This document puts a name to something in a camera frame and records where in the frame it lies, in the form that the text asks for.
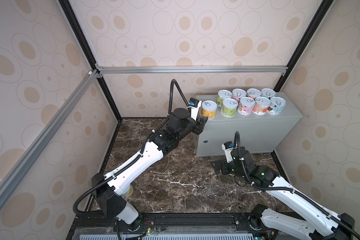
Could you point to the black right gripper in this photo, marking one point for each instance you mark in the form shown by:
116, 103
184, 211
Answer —
223, 163

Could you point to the red label can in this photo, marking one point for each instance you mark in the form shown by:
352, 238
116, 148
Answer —
238, 94

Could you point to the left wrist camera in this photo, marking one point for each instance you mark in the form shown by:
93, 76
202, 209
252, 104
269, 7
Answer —
194, 108

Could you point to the black frame post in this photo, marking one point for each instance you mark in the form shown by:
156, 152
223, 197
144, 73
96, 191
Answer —
312, 28
86, 49

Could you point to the diagonal aluminium rail left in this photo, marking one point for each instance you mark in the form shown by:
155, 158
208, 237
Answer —
27, 160

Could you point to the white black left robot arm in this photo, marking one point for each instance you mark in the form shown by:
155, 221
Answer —
108, 189

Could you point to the white pink label can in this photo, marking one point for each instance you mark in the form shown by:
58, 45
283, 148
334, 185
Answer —
261, 105

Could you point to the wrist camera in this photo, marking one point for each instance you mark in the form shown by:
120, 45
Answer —
228, 147
194, 108

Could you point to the blue label can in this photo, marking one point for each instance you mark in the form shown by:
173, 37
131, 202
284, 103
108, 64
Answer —
276, 107

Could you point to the orange label can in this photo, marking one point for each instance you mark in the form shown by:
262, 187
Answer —
253, 93

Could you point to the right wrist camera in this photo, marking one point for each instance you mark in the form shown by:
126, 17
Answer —
228, 147

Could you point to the horizontal aluminium rail back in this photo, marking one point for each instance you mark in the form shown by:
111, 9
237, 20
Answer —
193, 69

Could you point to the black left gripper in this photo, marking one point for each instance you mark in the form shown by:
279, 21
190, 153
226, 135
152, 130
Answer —
199, 125

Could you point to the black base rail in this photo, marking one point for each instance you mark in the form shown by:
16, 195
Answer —
184, 226

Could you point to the grey metal cabinet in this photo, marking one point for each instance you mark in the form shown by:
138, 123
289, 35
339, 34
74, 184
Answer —
259, 134

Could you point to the teal label can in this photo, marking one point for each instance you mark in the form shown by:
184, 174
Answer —
268, 93

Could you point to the black frame post right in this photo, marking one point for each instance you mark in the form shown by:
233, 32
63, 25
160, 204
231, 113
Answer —
312, 28

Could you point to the black frame post left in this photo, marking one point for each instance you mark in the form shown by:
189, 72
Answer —
86, 49

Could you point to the yellow green label can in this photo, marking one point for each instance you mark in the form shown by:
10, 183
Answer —
128, 192

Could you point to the light green label can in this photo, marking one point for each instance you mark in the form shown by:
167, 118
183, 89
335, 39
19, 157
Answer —
222, 95

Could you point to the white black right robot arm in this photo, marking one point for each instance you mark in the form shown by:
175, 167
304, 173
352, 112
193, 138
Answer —
315, 223

